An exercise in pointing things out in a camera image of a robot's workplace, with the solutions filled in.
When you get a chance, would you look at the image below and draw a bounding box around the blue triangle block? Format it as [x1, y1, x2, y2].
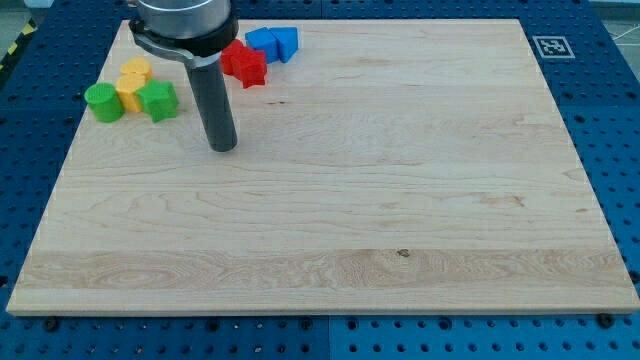
[270, 27, 299, 63]

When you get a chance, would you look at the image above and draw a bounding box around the blue cube block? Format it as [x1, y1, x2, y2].
[245, 27, 279, 63]

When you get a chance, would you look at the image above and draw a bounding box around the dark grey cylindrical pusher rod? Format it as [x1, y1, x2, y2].
[186, 61, 237, 153]

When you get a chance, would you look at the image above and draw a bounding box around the yellow cylinder block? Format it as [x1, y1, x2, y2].
[120, 57, 154, 80]

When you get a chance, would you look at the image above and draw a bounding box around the yellow hexagon block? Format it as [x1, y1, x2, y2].
[116, 73, 146, 113]

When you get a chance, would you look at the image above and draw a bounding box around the red cylinder block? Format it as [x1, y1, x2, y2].
[220, 39, 244, 75]

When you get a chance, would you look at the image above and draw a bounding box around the green star block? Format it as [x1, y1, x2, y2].
[135, 79, 179, 123]

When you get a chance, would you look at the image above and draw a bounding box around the green cylinder block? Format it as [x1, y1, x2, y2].
[84, 82, 124, 123]

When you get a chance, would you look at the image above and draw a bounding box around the white fiducial marker tag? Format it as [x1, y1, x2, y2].
[533, 35, 575, 59]

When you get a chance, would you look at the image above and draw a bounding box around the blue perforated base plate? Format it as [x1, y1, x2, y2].
[1, 0, 639, 359]

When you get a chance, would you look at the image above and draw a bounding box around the wooden board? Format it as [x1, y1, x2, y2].
[7, 19, 639, 316]

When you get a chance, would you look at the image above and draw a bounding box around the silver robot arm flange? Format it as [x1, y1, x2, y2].
[129, 0, 239, 68]

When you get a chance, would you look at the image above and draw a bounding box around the red star block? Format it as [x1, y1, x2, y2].
[231, 48, 267, 89]

